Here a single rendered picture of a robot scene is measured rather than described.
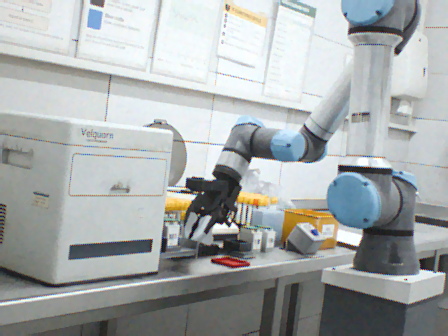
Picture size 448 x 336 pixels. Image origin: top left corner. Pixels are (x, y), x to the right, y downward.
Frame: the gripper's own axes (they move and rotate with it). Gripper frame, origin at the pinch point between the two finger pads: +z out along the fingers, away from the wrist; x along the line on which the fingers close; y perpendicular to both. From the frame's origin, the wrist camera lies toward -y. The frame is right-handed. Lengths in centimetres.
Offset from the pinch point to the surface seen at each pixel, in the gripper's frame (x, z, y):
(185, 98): 60, -63, 36
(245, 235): 4.4, -14.3, 25.2
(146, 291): -8.5, 16.5, -15.5
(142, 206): -4.5, 2.3, -23.3
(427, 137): 49, -164, 211
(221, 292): -5.4, 5.6, 12.0
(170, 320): 60, 3, 82
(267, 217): 7.8, -25.0, 36.1
